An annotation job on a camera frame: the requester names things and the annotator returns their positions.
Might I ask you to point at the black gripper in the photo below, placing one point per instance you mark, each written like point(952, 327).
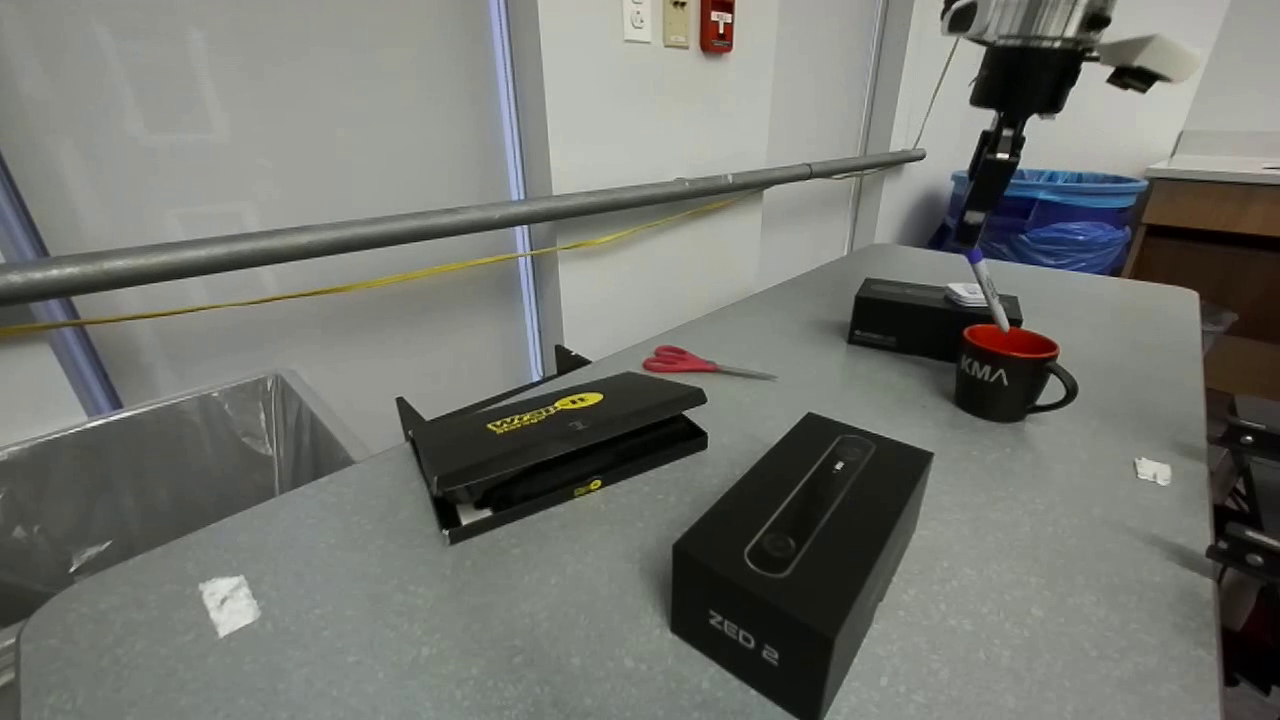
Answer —
point(1014, 82)

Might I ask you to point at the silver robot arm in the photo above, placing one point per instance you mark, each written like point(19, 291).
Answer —
point(1068, 27)

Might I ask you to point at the blue recycling bin bag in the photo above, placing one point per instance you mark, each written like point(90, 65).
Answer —
point(1064, 216)

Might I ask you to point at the black mug red interior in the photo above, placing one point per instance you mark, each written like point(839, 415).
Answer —
point(1008, 373)

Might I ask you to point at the wooden cabinet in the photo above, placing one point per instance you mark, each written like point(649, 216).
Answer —
point(1219, 232)

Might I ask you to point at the red fire alarm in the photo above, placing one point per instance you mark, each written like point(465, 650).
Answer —
point(716, 27)

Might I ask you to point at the white tape scrap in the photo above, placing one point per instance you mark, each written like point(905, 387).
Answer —
point(1152, 470)

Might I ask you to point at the black yellow folded tripod stand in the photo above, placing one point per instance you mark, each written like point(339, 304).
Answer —
point(503, 462)

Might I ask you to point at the white paper label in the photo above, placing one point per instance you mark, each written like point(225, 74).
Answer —
point(231, 606)

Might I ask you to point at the grey lined trash bin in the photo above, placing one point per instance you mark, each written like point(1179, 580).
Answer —
point(120, 487)

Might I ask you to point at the white wall switch plate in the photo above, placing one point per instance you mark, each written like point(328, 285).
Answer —
point(639, 20)

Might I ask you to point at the red handled scissors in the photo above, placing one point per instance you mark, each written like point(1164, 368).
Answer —
point(687, 361)

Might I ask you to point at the black ZED camera box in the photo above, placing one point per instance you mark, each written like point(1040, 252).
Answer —
point(780, 576)

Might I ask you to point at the grey metal rail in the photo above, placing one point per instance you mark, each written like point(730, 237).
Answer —
point(312, 242)

